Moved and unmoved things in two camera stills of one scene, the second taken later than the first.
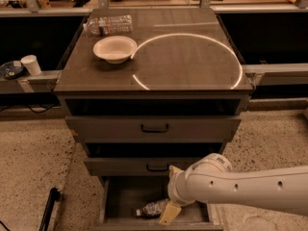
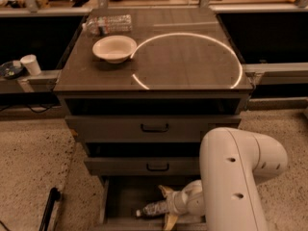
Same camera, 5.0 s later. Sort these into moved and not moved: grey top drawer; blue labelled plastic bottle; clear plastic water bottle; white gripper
Moved: white gripper
Not moved: grey top drawer; blue labelled plastic bottle; clear plastic water bottle
